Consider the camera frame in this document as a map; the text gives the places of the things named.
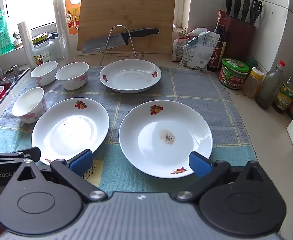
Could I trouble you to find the clear cling film roll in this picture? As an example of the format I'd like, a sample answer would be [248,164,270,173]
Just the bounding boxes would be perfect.
[53,0,72,60]

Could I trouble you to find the steel sink knob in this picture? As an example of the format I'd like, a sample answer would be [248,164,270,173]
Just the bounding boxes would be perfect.
[10,64,21,77]

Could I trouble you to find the bamboo cutting board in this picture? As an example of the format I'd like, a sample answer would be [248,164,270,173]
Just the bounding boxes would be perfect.
[77,0,176,55]

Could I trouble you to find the white fruit print plate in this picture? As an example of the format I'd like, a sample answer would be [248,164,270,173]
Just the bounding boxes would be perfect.
[99,59,162,94]
[32,97,110,165]
[119,100,213,179]

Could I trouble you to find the white orange packet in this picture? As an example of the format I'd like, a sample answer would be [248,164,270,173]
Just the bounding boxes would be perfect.
[171,36,187,62]

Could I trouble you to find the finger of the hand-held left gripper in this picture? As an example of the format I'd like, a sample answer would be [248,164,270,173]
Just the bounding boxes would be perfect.
[0,146,41,167]

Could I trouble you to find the small green container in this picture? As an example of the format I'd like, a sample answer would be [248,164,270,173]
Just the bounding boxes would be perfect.
[246,59,259,72]

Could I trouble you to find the wire handled binder clip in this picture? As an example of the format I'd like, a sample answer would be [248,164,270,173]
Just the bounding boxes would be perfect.
[180,27,194,39]

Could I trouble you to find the orange cooking wine jug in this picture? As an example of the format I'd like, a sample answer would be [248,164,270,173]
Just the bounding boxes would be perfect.
[65,0,82,35]

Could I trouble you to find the white pink flower bowl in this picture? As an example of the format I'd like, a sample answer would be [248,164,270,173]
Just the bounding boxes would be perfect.
[30,61,59,86]
[55,62,90,90]
[12,87,46,124]

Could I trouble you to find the grey blue checked towel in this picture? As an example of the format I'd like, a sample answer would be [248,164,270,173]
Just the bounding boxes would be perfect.
[0,66,258,198]

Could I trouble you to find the window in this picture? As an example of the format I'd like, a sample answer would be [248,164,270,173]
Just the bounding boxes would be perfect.
[2,0,194,30]

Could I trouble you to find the brown knife block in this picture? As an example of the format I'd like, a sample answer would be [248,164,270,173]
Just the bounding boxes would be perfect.
[224,15,257,62]

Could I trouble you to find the green lid sauce jar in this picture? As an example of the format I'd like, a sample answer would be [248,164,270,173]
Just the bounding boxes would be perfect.
[218,58,250,90]

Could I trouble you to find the yellow lid spice jar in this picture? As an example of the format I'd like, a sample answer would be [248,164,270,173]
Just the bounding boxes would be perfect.
[241,67,264,98]

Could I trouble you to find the white plastic bag roll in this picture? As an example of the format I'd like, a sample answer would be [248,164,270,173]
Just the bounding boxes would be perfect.
[17,21,37,69]

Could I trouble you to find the white printed bag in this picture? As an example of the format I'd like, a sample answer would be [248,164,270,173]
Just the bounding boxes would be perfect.
[179,31,220,70]

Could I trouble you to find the steel wire rack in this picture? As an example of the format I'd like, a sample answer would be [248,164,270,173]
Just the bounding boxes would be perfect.
[100,25,144,65]

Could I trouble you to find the black handled kitchen knife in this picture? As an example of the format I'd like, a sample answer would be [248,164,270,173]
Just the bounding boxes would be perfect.
[82,28,160,54]

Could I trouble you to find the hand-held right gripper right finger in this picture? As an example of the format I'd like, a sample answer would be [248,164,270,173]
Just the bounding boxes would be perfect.
[174,152,272,202]

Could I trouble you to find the red cap glass bottle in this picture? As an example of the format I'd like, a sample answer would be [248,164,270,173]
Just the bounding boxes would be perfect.
[256,60,285,110]

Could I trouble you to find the dark soy sauce bottle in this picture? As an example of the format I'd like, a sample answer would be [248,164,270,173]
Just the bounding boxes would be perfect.
[206,9,227,72]

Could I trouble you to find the yellow label oil bottle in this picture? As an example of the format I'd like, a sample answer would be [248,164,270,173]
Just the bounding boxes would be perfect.
[273,54,293,114]

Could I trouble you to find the glass jar yellow green lid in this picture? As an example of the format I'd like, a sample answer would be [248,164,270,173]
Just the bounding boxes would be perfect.
[32,32,59,67]

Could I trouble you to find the small potted plant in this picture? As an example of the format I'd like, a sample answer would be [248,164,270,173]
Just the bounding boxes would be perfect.
[12,31,22,48]

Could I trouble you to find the black scissors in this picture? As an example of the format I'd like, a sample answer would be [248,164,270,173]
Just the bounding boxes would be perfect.
[250,0,263,24]

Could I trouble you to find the steel sink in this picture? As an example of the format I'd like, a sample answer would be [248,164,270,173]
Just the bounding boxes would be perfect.
[0,67,31,130]

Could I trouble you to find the green dish soap bottle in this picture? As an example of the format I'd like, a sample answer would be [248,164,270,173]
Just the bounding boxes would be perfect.
[0,10,14,54]

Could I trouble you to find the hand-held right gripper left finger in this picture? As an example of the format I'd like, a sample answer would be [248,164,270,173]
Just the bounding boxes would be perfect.
[9,149,109,203]

